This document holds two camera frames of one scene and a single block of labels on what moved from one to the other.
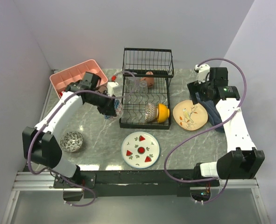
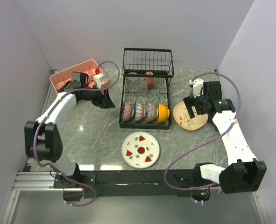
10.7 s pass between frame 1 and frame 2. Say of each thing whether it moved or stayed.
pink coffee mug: stayed
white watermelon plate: stayed
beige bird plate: stayed
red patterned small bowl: stayed
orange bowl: stayed
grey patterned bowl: moved
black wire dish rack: stayed
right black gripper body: moved
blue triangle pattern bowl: moved
